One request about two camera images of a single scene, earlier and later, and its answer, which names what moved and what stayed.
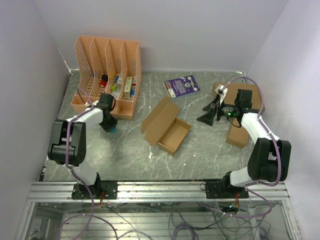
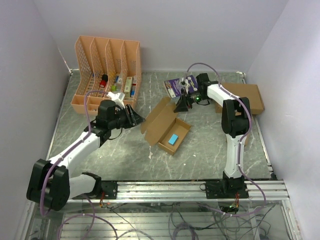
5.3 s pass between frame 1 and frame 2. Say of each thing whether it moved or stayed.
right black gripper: moved
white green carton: stayed
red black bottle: stayed
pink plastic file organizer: stayed
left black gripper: moved
